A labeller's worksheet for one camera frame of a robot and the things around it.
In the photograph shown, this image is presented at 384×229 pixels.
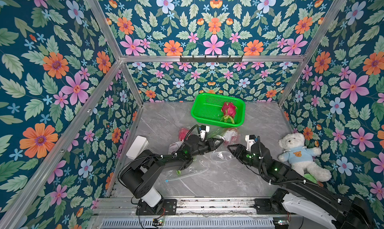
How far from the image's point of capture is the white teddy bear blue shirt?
76cm

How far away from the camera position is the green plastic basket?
102cm

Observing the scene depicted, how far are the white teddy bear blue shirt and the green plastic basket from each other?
0.31m
